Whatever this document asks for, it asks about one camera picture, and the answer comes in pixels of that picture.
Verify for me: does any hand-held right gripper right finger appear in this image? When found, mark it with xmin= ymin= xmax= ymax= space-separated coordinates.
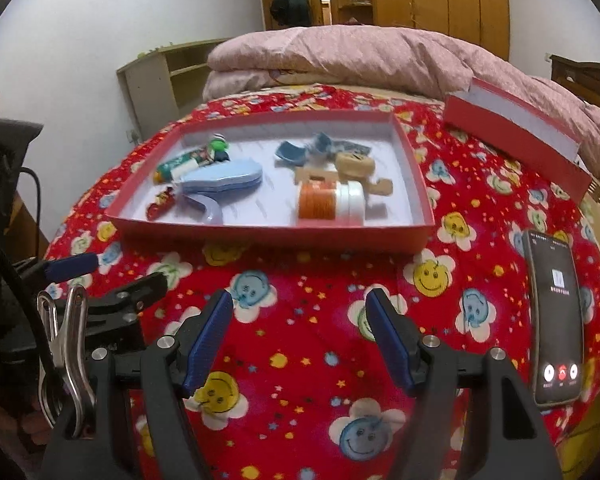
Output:
xmin=365 ymin=289 xmax=564 ymax=480

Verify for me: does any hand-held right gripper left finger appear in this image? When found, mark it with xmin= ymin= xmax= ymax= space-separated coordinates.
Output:
xmin=42 ymin=289 xmax=235 ymax=480

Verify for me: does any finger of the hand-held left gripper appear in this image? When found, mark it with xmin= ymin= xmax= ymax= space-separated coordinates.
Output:
xmin=82 ymin=272 xmax=168 ymax=352
xmin=15 ymin=253 xmax=101 ymax=285

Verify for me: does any small red charm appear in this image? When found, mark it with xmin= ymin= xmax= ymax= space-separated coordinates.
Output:
xmin=146 ymin=186 xmax=177 ymax=221

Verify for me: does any lilac curved plastic handle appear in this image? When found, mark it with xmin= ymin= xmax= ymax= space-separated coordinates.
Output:
xmin=177 ymin=192 xmax=226 ymax=227

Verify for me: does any green printed tube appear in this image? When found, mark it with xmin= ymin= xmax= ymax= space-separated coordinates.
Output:
xmin=154 ymin=152 xmax=213 ymax=184

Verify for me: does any light blue plastic piece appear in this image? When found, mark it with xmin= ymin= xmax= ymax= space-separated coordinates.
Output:
xmin=179 ymin=156 xmax=264 ymax=196

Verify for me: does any red cardboard box tray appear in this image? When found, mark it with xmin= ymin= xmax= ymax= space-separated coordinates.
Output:
xmin=104 ymin=109 xmax=436 ymax=253

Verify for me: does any notched wooden block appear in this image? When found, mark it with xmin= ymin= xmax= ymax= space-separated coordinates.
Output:
xmin=294 ymin=166 xmax=394 ymax=197

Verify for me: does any white bottle with orange label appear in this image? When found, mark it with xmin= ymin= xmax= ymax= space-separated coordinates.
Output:
xmin=296 ymin=181 xmax=367 ymax=224

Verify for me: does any green figure keychain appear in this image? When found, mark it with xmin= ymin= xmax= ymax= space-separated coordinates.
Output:
xmin=207 ymin=132 xmax=231 ymax=163

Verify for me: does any round wooden chess piece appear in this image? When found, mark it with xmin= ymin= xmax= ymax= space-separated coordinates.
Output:
xmin=334 ymin=153 xmax=376 ymax=179

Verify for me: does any blue plastic scoop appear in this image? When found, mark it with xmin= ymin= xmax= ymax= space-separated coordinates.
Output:
xmin=274 ymin=131 xmax=333 ymax=167

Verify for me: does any wooden cabinet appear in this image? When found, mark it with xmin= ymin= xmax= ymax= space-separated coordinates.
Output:
xmin=12 ymin=180 xmax=52 ymax=257

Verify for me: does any metal spring clip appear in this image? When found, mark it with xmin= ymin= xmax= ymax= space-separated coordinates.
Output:
xmin=36 ymin=285 xmax=99 ymax=437

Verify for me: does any red smiley printed blanket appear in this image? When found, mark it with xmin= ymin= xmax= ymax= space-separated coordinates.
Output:
xmin=45 ymin=85 xmax=600 ymax=480

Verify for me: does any black smartphone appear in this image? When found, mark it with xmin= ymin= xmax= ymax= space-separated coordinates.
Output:
xmin=521 ymin=230 xmax=586 ymax=408

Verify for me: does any beige shelf unit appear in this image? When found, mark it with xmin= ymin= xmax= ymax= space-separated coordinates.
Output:
xmin=116 ymin=39 xmax=226 ymax=143

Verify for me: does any red cardboard box lid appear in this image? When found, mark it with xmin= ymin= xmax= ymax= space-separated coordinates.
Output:
xmin=442 ymin=77 xmax=593 ymax=203

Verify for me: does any pink quilt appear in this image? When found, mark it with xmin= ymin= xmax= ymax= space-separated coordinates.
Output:
xmin=202 ymin=26 xmax=600 ymax=186

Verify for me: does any dark wooden headboard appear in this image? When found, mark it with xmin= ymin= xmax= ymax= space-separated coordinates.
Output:
xmin=550 ymin=54 xmax=600 ymax=116

